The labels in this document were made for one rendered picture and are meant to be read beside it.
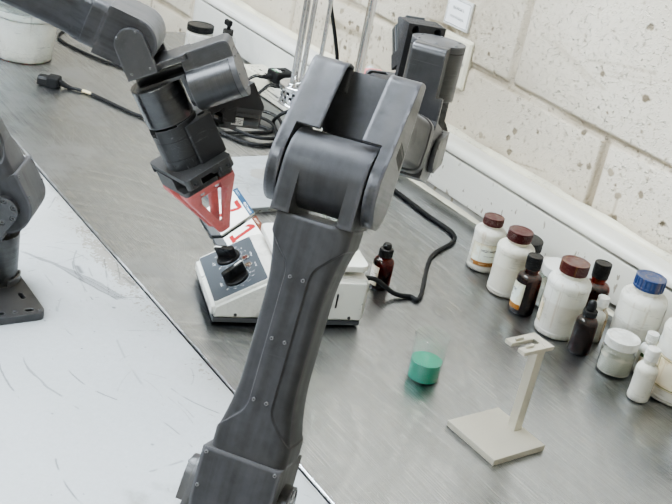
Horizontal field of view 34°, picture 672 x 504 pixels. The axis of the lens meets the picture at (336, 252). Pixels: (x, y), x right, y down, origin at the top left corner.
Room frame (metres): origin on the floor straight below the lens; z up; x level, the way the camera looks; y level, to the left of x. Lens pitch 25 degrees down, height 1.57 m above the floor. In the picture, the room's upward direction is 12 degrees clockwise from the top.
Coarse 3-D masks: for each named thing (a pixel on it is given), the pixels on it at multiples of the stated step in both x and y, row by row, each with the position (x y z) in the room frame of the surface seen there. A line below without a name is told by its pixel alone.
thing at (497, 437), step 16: (528, 336) 1.07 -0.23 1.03; (528, 352) 1.03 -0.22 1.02; (544, 352) 1.07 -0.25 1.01; (528, 368) 1.06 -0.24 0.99; (528, 384) 1.06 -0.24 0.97; (528, 400) 1.07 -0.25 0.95; (464, 416) 1.07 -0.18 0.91; (480, 416) 1.08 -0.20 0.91; (496, 416) 1.08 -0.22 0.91; (512, 416) 1.07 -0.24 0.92; (464, 432) 1.04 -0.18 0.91; (480, 432) 1.04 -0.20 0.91; (496, 432) 1.05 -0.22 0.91; (512, 432) 1.06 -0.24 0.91; (528, 432) 1.06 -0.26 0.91; (480, 448) 1.01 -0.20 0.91; (496, 448) 1.02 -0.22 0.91; (512, 448) 1.02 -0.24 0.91; (528, 448) 1.03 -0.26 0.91; (496, 464) 1.00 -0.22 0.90
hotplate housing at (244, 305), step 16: (256, 240) 1.30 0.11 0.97; (352, 272) 1.26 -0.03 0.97; (208, 288) 1.22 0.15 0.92; (256, 288) 1.19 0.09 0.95; (352, 288) 1.23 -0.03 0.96; (368, 288) 1.25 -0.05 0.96; (208, 304) 1.19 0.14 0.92; (224, 304) 1.18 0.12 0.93; (240, 304) 1.18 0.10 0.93; (256, 304) 1.19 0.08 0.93; (336, 304) 1.23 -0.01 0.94; (352, 304) 1.24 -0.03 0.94; (224, 320) 1.18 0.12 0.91; (240, 320) 1.19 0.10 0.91; (256, 320) 1.20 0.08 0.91; (336, 320) 1.23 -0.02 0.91; (352, 320) 1.24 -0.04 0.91
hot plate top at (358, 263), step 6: (264, 228) 1.30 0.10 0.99; (270, 228) 1.30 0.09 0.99; (264, 234) 1.29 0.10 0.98; (270, 234) 1.28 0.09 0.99; (270, 240) 1.26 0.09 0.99; (270, 246) 1.25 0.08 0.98; (360, 252) 1.28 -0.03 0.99; (354, 258) 1.26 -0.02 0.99; (360, 258) 1.27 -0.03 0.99; (354, 264) 1.24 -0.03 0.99; (360, 264) 1.25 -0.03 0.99; (366, 264) 1.25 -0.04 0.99; (348, 270) 1.24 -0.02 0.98; (354, 270) 1.24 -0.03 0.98; (360, 270) 1.24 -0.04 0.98; (366, 270) 1.25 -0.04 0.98
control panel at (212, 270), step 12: (240, 240) 1.31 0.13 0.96; (240, 252) 1.28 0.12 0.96; (252, 252) 1.27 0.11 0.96; (204, 264) 1.27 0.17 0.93; (216, 264) 1.26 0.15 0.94; (228, 264) 1.25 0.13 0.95; (252, 264) 1.24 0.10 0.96; (216, 276) 1.23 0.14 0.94; (252, 276) 1.21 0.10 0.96; (264, 276) 1.21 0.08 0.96; (216, 288) 1.21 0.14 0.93; (228, 288) 1.20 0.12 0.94; (240, 288) 1.19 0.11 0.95; (216, 300) 1.18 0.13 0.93
